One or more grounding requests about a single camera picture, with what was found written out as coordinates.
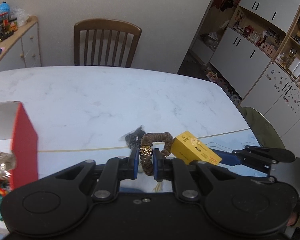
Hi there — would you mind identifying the small yellow box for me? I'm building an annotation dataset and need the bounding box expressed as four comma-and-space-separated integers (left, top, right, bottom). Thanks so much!
171, 131, 222, 165

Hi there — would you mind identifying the small black plastic bag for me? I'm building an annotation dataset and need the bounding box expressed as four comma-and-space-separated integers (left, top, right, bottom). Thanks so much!
119, 126, 146, 150

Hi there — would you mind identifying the red cardboard box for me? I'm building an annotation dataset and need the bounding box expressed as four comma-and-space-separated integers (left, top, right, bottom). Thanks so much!
0, 101, 38, 190

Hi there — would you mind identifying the brown wooden chair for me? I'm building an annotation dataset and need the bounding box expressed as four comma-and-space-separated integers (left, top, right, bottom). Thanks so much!
74, 18, 142, 68

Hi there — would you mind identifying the white wooden sideboard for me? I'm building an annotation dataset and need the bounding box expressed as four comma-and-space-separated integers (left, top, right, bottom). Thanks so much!
0, 15, 42, 72

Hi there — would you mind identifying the blue globe toy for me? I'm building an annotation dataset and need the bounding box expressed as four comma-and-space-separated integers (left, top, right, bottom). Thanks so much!
0, 2, 10, 15

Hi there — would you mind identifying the white wall cabinet unit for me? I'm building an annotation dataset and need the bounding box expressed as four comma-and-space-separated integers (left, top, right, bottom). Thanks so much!
190, 0, 300, 157

